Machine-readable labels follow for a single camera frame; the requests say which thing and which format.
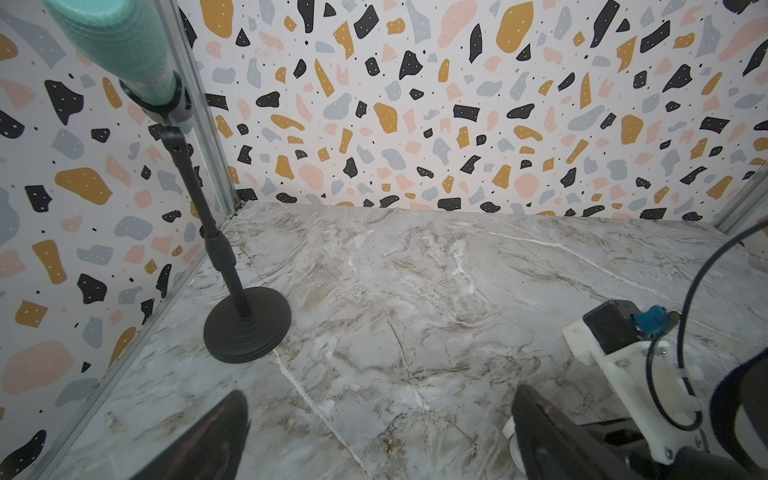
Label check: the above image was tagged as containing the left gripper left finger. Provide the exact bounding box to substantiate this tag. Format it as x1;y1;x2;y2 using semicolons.
132;390;250;480

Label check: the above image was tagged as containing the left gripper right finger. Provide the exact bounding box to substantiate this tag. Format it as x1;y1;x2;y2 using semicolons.
512;385;605;479

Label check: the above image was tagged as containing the white earbud charging case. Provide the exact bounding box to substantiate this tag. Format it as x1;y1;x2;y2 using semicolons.
502;416;527;477

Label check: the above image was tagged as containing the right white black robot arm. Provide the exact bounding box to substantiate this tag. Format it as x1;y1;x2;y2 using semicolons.
645;220;767;479

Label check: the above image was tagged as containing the mint green microphone on stand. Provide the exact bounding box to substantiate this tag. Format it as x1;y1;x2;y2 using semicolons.
47;1;291;364

